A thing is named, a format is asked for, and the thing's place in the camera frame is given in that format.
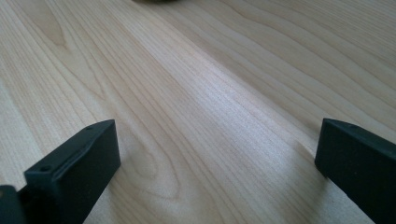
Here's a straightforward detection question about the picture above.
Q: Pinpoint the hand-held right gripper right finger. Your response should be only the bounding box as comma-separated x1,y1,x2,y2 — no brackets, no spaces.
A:
314,118,396,224

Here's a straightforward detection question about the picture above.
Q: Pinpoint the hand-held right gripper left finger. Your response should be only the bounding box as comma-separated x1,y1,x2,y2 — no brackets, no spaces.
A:
23,119,121,224

